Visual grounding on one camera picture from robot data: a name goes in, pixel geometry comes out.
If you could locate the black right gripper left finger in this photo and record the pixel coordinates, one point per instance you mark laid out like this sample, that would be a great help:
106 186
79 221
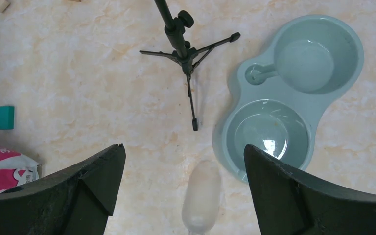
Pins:
77 200

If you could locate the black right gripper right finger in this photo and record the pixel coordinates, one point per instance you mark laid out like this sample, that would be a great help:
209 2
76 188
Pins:
289 201

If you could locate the pink pet food bag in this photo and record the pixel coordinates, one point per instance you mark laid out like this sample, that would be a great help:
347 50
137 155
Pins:
16 169

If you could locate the clear plastic scoop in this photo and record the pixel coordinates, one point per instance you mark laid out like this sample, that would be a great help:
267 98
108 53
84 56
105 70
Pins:
202 199

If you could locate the teal double pet bowl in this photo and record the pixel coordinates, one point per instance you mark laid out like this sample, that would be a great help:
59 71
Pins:
279 96

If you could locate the teal rectangular block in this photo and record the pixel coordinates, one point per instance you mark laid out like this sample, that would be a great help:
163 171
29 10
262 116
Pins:
7 117

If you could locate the black tripod stand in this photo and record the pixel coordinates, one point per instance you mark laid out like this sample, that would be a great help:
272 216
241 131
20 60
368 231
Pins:
184 54

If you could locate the small wooden cube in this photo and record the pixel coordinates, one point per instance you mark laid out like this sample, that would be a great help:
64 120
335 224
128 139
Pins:
4 5

